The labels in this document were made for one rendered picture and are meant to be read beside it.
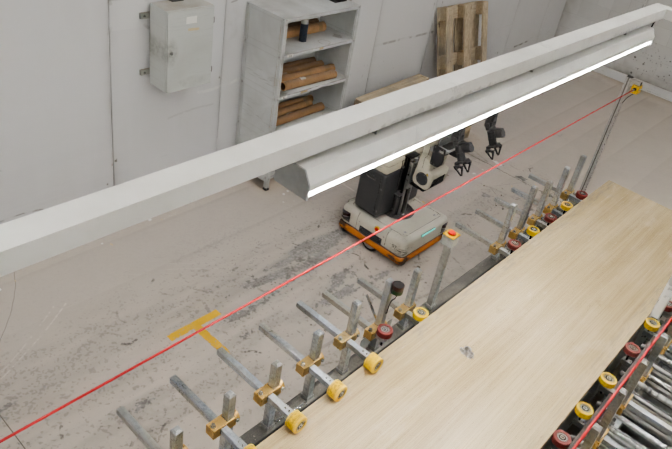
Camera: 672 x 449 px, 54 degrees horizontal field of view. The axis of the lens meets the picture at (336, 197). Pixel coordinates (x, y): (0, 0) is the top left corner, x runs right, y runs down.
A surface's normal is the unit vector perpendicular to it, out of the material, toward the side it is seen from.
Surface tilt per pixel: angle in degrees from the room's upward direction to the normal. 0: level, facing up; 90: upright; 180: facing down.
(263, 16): 90
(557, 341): 0
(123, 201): 0
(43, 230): 0
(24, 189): 90
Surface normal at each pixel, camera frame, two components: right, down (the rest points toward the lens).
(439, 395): 0.15, -0.83
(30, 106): 0.73, 0.46
